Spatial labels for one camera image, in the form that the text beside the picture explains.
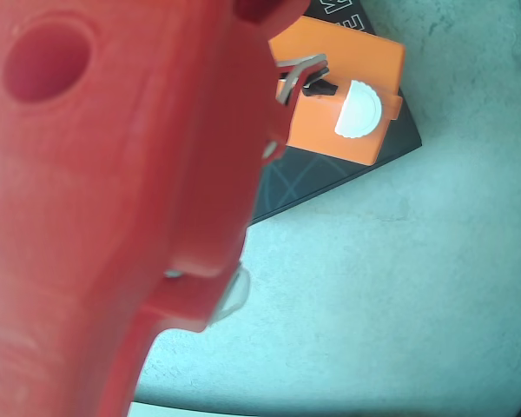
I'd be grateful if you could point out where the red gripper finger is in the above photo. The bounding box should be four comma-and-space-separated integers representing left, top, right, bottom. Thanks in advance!
0, 320, 131, 417
103, 261, 252, 417

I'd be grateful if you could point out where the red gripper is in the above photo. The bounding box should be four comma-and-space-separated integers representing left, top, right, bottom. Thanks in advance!
0, 0, 306, 332

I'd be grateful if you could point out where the white flat sheet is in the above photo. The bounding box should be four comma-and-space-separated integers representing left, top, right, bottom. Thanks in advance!
128, 401, 264, 417

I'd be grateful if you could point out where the black handle hinge cap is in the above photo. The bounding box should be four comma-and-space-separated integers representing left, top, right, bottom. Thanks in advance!
302, 64, 339, 97

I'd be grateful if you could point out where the orange plastic box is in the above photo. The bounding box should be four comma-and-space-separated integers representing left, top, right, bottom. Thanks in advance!
267, 16, 406, 167

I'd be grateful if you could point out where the white round box latch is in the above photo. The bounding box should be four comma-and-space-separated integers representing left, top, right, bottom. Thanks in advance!
333, 79, 383, 140

